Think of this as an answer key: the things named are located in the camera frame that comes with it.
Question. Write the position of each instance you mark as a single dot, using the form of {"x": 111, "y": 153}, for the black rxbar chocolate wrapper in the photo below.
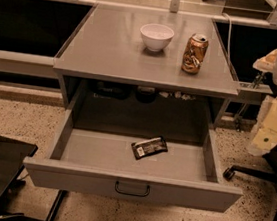
{"x": 149, "y": 147}

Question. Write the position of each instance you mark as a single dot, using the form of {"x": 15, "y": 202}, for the grey cabinet counter unit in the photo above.
{"x": 109, "y": 47}

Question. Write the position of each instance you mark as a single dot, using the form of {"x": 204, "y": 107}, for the grey open top drawer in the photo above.
{"x": 87, "y": 162}

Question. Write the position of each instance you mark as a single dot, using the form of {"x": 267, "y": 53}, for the black drawer handle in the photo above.
{"x": 131, "y": 189}

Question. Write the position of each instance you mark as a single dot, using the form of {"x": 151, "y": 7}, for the white ceramic bowl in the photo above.
{"x": 156, "y": 37}

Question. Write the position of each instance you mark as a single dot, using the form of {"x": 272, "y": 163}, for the crushed orange soda can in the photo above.
{"x": 194, "y": 53}

